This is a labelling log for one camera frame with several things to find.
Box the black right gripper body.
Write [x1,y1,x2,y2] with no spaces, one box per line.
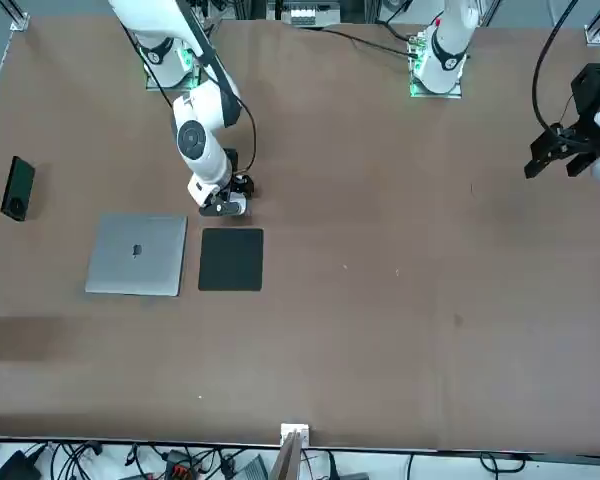
[198,148,256,218]

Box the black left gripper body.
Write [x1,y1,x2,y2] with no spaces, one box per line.
[562,63,600,157]

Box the dark green model phone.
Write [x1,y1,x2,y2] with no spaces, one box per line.
[0,155,37,223]

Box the black mouse pad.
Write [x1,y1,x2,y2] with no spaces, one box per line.
[197,227,265,293]

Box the silver closed laptop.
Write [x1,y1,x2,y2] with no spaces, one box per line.
[84,212,189,298]

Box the white power strip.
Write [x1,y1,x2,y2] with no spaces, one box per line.
[288,5,317,27]

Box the black device with red parts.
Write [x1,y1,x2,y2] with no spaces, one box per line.
[162,448,204,480]

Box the black power adapter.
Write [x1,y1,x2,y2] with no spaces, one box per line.
[0,449,42,480]

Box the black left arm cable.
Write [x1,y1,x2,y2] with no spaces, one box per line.
[531,0,581,131]

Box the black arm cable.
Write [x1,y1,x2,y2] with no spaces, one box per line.
[531,0,581,131]
[119,0,259,176]

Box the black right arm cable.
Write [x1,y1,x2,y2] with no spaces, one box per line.
[119,0,259,176]

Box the black cable on table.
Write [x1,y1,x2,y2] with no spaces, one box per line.
[299,22,417,59]

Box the white table edge bracket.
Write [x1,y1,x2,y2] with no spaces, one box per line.
[279,422,312,447]

